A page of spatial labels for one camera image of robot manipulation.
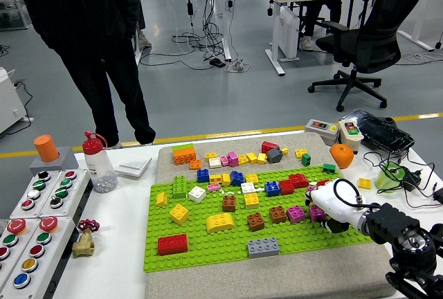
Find green translucent cup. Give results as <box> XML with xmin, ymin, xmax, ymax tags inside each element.
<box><xmin>375</xmin><ymin>162</ymin><xmax>408</xmax><ymax>194</ymax></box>

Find white computer tower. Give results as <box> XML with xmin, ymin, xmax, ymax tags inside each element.
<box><xmin>278</xmin><ymin>5</ymin><xmax>300</xmax><ymax>62</ymax></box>

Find brown square brick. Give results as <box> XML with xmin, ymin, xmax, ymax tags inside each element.
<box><xmin>221</xmin><ymin>195</ymin><xmax>237</xmax><ymax>212</ymax></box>
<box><xmin>269</xmin><ymin>206</ymin><xmax>288</xmax><ymax>224</ymax></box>
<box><xmin>246</xmin><ymin>212</ymin><xmax>266</xmax><ymax>233</ymax></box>

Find white wall switch plate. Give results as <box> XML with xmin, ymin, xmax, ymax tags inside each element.
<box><xmin>114</xmin><ymin>156</ymin><xmax>153</xmax><ymax>179</ymax></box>

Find black office chair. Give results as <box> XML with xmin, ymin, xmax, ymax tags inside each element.
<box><xmin>307</xmin><ymin>0</ymin><xmax>433</xmax><ymax>113</ymax></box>

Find orange cylinder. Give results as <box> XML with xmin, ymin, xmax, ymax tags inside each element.
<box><xmin>33</xmin><ymin>134</ymin><xmax>60</xmax><ymax>163</ymax></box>

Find grey box with blue button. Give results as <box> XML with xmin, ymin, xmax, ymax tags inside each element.
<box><xmin>0</xmin><ymin>215</ymin><xmax>76</xmax><ymax>299</ymax></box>

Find grey-brown mat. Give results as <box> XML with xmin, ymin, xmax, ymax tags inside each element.
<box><xmin>144</xmin><ymin>132</ymin><xmax>402</xmax><ymax>299</ymax></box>

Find yellow curved brick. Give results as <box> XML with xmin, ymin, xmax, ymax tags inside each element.
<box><xmin>206</xmin><ymin>212</ymin><xmax>235</xmax><ymax>234</ymax></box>

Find white red-green button box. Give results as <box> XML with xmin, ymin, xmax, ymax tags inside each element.
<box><xmin>337</xmin><ymin>120</ymin><xmax>365</xmax><ymax>151</ymax></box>

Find thin black cable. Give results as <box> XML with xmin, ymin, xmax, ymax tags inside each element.
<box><xmin>362</xmin><ymin>149</ymin><xmax>443</xmax><ymax>210</ymax></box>

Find brass valve red handwheel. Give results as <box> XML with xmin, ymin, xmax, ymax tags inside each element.
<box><xmin>71</xmin><ymin>218</ymin><xmax>101</xmax><ymax>259</ymax></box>

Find white power strip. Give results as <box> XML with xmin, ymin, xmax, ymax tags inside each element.
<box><xmin>224</xmin><ymin>60</ymin><xmax>251</xmax><ymax>73</ymax></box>

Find grey two-button switch box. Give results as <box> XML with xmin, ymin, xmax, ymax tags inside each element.
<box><xmin>304</xmin><ymin>118</ymin><xmax>341</xmax><ymax>147</ymax></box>

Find tangled floor cables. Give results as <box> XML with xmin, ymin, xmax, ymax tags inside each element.
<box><xmin>138</xmin><ymin>0</ymin><xmax>250</xmax><ymax>71</ymax></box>

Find orange fruit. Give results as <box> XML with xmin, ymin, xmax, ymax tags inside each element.
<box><xmin>329</xmin><ymin>143</ymin><xmax>355</xmax><ymax>170</ymax></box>

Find dark grey sloped brick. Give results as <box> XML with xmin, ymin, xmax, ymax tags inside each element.
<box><xmin>266</xmin><ymin>146</ymin><xmax>284</xmax><ymax>164</ymax></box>

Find lime green tall brick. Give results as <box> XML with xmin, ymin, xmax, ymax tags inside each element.
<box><xmin>172</xmin><ymin>175</ymin><xmax>188</xmax><ymax>199</ymax></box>

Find clear bottle red cap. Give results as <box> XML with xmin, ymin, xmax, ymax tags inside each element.
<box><xmin>82</xmin><ymin>131</ymin><xmax>118</xmax><ymax>194</ymax></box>

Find clear storage case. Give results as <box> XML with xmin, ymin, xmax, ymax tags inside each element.
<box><xmin>0</xmin><ymin>0</ymin><xmax>30</xmax><ymax>32</ymax></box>

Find green studded baseplate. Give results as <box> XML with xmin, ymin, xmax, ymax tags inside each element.
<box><xmin>143</xmin><ymin>164</ymin><xmax>379</xmax><ymax>273</ymax></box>

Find orange brick with green top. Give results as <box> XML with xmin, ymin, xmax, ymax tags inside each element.
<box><xmin>172</xmin><ymin>143</ymin><xmax>197</xmax><ymax>166</ymax></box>

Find grey square block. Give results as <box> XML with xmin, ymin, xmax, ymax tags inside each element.
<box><xmin>29</xmin><ymin>146</ymin><xmax>80</xmax><ymax>175</ymax></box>

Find black handheld device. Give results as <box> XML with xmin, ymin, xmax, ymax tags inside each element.
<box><xmin>339</xmin><ymin>109</ymin><xmax>415</xmax><ymax>155</ymax></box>

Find grey box two green buttons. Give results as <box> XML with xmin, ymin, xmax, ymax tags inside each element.
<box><xmin>38</xmin><ymin>169</ymin><xmax>91</xmax><ymax>219</ymax></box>

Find grey long brick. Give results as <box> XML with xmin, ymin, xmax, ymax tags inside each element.
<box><xmin>247</xmin><ymin>236</ymin><xmax>280</xmax><ymax>259</ymax></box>

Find grey emergency-stop button box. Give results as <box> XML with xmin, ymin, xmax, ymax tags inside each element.
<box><xmin>0</xmin><ymin>217</ymin><xmax>41</xmax><ymax>289</ymax></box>

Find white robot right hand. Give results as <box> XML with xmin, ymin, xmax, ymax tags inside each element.
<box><xmin>304</xmin><ymin>183</ymin><xmax>368</xmax><ymax>235</ymax></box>

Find grey box with white button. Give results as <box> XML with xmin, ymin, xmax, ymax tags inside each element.
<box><xmin>9</xmin><ymin>170</ymin><xmax>63</xmax><ymax>219</ymax></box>

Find black power adapter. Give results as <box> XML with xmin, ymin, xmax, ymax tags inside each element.
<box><xmin>401</xmin><ymin>167</ymin><xmax>424</xmax><ymax>192</ymax></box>

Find seated person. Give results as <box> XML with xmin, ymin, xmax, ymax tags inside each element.
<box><xmin>137</xmin><ymin>0</ymin><xmax>152</xmax><ymax>50</ymax></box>
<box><xmin>298</xmin><ymin>0</ymin><xmax>357</xmax><ymax>52</ymax></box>

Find white cabinet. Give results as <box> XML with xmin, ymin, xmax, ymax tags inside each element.
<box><xmin>0</xmin><ymin>66</ymin><xmax>35</xmax><ymax>136</ymax></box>

